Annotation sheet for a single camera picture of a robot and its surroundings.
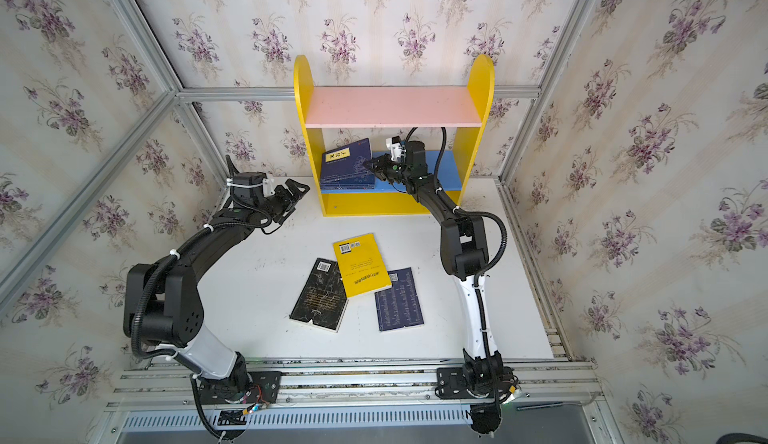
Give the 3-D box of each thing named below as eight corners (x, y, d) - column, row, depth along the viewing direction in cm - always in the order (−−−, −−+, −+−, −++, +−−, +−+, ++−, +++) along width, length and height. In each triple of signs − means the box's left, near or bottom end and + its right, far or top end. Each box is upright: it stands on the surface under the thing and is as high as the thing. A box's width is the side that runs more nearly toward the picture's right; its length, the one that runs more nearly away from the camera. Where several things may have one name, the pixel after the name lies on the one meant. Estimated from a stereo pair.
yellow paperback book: (347, 300, 89) (347, 297, 87) (333, 246, 101) (332, 242, 99) (392, 286, 92) (392, 283, 90) (372, 235, 104) (372, 231, 102)
